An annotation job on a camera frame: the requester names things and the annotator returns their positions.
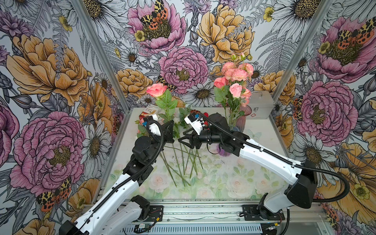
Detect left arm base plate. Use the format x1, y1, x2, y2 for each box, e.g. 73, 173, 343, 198
130, 195, 164, 222

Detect white pink flower stem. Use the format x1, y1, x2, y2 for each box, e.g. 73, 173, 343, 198
172, 108, 192, 180

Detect pink purple glass vase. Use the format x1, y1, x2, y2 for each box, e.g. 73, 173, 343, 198
218, 147, 231, 157

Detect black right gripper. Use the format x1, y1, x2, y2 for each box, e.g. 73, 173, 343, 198
178, 126, 223, 149

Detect black corrugated right cable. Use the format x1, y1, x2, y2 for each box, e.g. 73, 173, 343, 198
196, 113, 351, 203

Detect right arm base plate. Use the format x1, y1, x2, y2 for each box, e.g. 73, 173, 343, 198
239, 193, 285, 221

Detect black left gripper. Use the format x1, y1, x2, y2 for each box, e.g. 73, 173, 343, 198
147, 120, 175, 164

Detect dark pink glass vase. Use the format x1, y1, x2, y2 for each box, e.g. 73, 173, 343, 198
236, 105, 252, 132

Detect aluminium rail frame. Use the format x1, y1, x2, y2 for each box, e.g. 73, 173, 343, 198
115, 201, 335, 235

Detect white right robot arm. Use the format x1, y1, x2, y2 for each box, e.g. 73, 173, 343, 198
179, 112, 317, 218

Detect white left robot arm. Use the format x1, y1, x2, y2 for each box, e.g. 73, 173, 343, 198
59, 117, 174, 235

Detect red white small box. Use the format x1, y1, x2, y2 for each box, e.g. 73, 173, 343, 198
139, 105, 161, 119

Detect pink rose stem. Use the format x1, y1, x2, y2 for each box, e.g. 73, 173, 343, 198
146, 83, 179, 139
228, 83, 242, 127

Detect silver first aid case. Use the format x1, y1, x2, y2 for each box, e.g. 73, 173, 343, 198
247, 91, 274, 119

